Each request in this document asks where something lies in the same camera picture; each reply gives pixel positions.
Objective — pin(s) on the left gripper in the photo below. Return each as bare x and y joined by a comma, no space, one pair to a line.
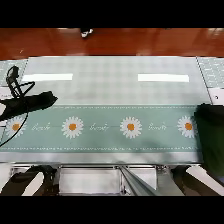
43,99

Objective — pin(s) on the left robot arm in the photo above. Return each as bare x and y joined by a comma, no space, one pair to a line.
15,108

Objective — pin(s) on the dark green garment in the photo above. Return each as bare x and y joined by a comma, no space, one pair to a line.
211,143

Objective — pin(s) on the silver frame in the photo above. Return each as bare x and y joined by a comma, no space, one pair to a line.
100,180

